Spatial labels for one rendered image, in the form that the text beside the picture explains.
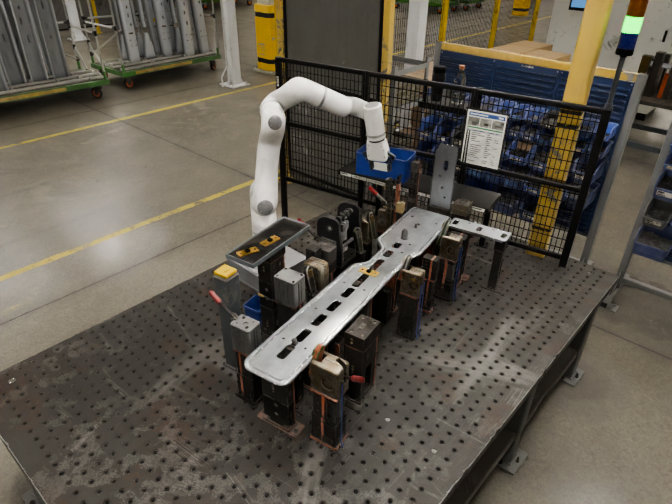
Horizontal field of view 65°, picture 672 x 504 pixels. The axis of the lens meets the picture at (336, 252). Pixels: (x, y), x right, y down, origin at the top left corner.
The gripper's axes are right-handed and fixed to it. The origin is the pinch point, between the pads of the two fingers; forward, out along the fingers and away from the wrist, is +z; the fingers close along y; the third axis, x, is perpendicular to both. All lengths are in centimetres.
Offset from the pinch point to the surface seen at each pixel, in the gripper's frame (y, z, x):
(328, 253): 1, 10, -54
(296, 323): 9, 12, -93
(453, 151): 25.8, 2.9, 27.4
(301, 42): -167, 1, 187
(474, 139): 27, 10, 54
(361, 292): 20, 18, -64
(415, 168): 4.6, 15.1, 27.9
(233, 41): -485, 81, 447
